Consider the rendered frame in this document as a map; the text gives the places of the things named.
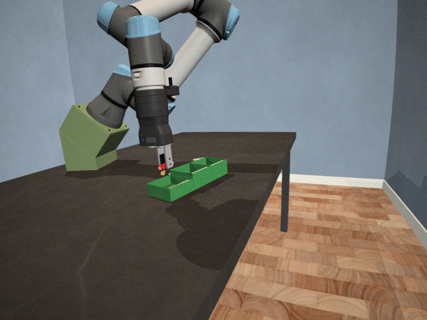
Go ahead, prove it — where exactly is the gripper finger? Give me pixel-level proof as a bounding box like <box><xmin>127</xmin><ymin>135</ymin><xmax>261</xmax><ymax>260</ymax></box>
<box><xmin>148</xmin><ymin>146</ymin><xmax>165</xmax><ymax>165</ymax></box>
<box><xmin>156</xmin><ymin>144</ymin><xmax>173</xmax><ymax>169</ymax></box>

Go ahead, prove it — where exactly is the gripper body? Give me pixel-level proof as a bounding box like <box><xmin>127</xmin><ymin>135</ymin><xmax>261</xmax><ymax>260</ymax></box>
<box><xmin>131</xmin><ymin>67</ymin><xmax>180</xmax><ymax>146</ymax></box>

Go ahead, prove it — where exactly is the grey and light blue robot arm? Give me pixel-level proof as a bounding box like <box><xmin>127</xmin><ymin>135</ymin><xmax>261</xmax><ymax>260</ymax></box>
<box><xmin>86</xmin><ymin>0</ymin><xmax>240</xmax><ymax>129</ymax></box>

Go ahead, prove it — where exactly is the green rack of bins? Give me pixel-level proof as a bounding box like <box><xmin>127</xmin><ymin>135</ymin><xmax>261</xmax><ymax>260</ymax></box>
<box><xmin>147</xmin><ymin>157</ymin><xmax>228</xmax><ymax>202</ymax></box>

